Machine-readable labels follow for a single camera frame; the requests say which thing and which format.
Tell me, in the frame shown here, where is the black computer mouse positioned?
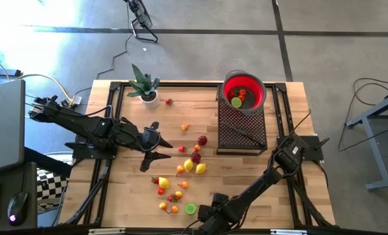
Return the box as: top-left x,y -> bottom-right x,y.
7,191 -> 29,227

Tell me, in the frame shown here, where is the silver aluminium bar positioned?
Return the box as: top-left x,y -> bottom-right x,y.
270,229 -> 308,235
88,228 -> 127,235

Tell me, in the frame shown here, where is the grey metal table frame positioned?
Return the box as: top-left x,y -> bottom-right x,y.
346,91 -> 388,193

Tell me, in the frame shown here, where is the white plant pot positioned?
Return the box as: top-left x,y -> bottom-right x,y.
140,91 -> 161,110

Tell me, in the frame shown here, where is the black perforated metal stand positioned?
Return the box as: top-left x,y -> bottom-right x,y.
215,83 -> 269,156

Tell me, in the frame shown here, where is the green snake plant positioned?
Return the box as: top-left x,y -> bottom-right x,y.
127,63 -> 161,99

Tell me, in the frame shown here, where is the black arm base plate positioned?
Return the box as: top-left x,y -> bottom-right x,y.
65,142 -> 119,161
276,135 -> 331,161

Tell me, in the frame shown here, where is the black fan cable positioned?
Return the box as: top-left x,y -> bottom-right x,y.
72,3 -> 132,99

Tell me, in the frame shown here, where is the black floor cable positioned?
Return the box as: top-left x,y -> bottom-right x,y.
351,77 -> 388,108
338,125 -> 388,153

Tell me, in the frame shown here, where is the grey flat monitor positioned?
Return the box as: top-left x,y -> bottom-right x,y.
0,79 -> 26,176

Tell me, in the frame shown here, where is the red collapsible colander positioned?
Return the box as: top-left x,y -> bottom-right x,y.
221,69 -> 267,117

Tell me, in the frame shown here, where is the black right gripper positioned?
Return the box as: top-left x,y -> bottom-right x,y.
197,204 -> 239,235

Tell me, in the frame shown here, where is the yellow floor cable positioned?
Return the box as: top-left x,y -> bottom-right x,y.
7,73 -> 74,102

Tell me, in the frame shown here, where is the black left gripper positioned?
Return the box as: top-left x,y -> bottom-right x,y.
125,120 -> 174,173

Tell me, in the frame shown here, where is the black floor fan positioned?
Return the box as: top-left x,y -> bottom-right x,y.
123,0 -> 159,44

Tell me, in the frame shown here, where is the black white checkerboard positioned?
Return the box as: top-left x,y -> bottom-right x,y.
36,168 -> 70,208

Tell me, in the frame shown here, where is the dark grey desk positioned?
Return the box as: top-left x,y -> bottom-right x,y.
0,146 -> 72,233

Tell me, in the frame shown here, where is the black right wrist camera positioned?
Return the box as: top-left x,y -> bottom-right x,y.
212,192 -> 230,207

